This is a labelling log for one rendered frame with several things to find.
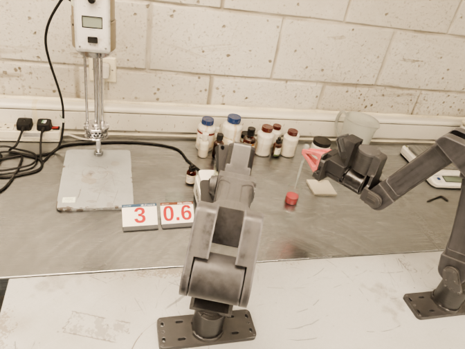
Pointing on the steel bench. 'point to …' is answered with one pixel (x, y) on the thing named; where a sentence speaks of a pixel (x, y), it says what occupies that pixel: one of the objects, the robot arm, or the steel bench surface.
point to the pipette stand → (321, 188)
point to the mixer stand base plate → (95, 181)
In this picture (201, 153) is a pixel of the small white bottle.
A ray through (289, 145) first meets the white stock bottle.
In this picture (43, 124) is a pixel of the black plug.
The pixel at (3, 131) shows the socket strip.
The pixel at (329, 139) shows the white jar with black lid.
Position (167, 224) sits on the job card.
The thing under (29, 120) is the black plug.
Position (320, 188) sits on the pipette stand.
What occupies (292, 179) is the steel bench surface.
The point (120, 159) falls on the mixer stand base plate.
